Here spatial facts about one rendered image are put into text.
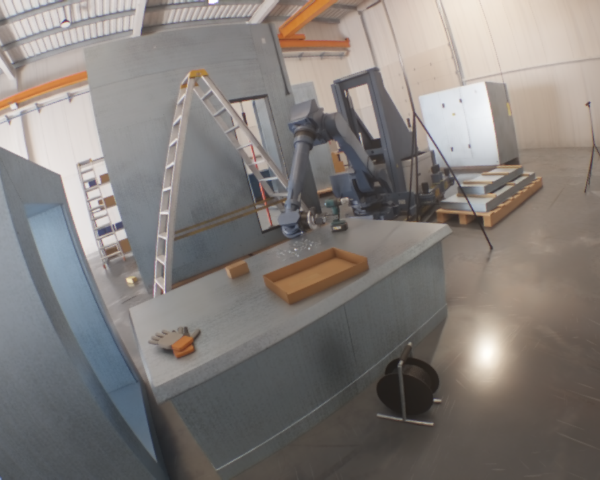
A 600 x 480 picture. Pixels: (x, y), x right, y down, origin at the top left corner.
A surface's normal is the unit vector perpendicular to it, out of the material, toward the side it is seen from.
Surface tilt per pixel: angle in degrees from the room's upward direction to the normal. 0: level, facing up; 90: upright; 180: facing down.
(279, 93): 90
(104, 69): 90
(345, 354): 90
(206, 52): 90
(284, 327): 68
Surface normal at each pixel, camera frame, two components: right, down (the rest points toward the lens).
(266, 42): 0.51, 0.11
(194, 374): 0.43, -0.28
